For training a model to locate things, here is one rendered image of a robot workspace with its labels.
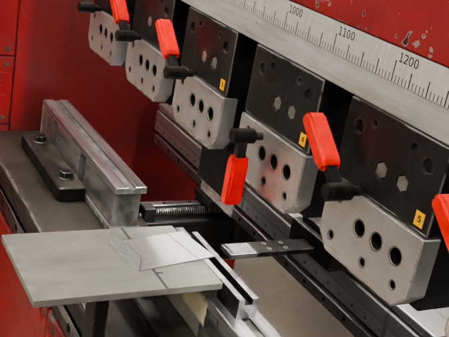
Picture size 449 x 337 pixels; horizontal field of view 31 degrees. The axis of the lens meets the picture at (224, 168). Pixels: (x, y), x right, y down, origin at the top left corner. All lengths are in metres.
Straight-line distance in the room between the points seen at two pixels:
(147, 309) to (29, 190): 0.50
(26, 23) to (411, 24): 1.24
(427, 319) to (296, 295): 2.08
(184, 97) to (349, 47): 0.38
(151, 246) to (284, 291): 2.11
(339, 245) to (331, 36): 0.22
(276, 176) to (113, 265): 0.30
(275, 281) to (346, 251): 2.50
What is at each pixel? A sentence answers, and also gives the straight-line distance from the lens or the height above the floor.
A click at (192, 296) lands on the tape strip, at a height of 0.95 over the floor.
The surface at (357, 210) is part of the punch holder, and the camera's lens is 0.81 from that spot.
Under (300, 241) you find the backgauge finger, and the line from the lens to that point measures 1.27.
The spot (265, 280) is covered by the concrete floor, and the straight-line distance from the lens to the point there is 3.31.
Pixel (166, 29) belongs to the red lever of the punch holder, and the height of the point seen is 1.30.
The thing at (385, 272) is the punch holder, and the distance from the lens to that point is 0.78.
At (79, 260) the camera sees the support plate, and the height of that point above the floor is 1.00.
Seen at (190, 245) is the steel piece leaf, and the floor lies 1.00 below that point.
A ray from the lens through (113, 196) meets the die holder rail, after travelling 1.46.
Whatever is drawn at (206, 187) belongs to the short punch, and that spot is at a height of 1.09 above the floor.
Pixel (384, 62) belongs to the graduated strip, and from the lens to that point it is 0.78.
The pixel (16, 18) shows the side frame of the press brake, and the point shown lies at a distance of 1.87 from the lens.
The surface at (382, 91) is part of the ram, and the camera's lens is 0.78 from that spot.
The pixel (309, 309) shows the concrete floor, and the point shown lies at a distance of 3.18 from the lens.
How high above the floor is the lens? 1.53
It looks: 20 degrees down
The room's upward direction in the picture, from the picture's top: 11 degrees clockwise
